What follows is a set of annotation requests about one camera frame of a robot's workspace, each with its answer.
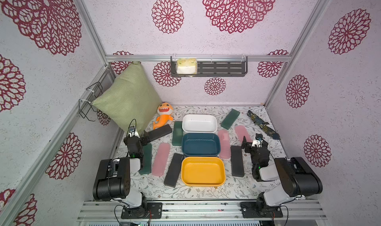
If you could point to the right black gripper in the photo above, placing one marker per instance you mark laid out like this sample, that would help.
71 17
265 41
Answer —
250 145

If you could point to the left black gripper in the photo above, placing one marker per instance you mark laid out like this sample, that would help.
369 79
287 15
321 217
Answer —
142 138

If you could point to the black pencil case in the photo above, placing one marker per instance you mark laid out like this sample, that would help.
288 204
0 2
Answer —
174 170
157 133
237 164

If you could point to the pink pencil case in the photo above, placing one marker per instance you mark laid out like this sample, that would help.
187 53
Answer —
242 133
160 160
224 138

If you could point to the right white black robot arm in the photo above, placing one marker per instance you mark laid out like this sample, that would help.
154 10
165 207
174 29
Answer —
296 178

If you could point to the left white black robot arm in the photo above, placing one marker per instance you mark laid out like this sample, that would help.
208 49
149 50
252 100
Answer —
113 178

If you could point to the green pencil case front left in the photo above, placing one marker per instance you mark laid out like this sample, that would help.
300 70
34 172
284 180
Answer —
147 160

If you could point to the green pencil case by white box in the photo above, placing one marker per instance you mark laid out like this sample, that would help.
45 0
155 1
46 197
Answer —
177 134

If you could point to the green pencil case back right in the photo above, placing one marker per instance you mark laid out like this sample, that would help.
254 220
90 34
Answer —
229 120

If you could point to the white storage box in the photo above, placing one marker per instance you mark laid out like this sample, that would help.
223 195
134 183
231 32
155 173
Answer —
199 123

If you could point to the teal storage box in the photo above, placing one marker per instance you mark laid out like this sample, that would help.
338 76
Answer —
201 145

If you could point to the yellow storage box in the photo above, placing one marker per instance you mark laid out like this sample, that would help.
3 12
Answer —
203 171

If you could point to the folded dark floral umbrella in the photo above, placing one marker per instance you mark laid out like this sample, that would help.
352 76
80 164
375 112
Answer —
264 126

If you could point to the green square pillow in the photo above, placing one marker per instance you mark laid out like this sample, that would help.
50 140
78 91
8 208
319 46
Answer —
131 98

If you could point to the orange shark plush toy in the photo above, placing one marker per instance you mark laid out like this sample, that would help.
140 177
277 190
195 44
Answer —
165 111

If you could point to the yellow white sponge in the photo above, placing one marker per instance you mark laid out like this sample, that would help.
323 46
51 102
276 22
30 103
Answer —
186 66

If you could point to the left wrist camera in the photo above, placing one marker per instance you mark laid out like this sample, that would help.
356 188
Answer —
132 131

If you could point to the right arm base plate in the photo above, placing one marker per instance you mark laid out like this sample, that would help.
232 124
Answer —
255 210

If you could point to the black wire wall rack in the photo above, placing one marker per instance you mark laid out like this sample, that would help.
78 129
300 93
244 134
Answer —
85 105

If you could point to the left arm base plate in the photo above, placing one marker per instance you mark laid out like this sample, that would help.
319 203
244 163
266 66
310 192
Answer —
145 211

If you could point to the dark wall shelf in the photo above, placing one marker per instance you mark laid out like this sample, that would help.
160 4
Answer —
214 68

